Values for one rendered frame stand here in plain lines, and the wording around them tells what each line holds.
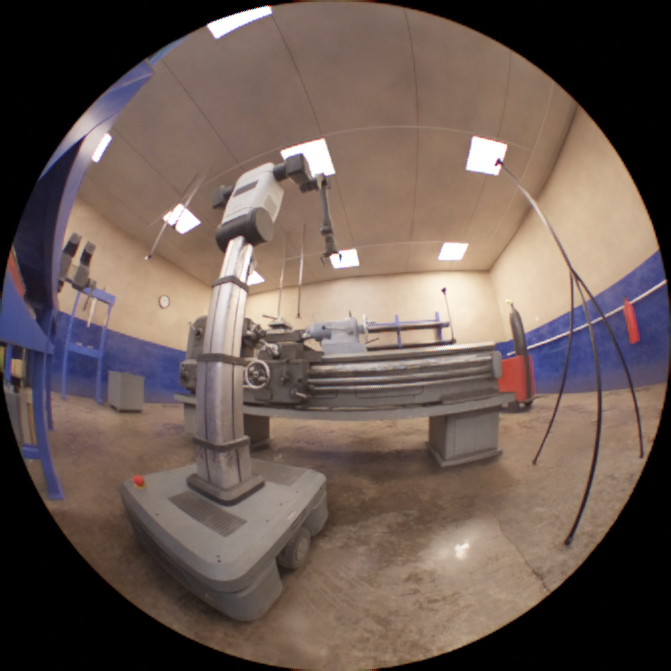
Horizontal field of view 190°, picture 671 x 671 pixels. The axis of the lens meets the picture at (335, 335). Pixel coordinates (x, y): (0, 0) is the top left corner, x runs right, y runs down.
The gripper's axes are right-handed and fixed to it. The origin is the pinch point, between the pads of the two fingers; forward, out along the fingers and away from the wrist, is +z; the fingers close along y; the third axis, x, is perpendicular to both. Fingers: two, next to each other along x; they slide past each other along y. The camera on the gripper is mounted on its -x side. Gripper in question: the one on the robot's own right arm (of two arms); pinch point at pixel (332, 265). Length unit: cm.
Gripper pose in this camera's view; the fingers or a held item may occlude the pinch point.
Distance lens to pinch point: 133.2
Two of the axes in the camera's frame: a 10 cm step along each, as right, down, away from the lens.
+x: -2.0, 2.8, -9.4
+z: 1.4, 9.6, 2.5
